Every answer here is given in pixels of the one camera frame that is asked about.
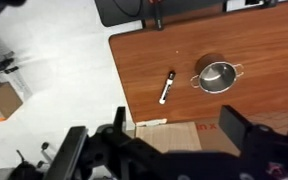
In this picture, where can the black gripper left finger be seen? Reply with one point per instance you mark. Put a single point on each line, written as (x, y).
(64, 164)

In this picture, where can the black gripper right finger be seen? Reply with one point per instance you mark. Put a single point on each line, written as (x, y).
(236, 127)

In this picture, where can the black and white dry-erase marker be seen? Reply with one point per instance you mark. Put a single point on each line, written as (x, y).
(168, 83)

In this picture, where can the cardboard box under table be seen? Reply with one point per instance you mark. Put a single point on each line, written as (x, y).
(203, 134)

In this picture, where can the white tape strip on table edge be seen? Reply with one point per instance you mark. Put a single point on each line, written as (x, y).
(153, 122)

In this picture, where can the small cardboard box on floor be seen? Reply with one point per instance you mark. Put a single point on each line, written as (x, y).
(9, 100)

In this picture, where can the grey metal rack on floor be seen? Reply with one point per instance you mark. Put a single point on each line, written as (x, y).
(10, 72)

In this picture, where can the black office chair base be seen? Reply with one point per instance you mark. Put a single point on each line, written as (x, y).
(117, 12)

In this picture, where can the small steel pot with handles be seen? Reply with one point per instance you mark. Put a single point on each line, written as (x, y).
(215, 74)

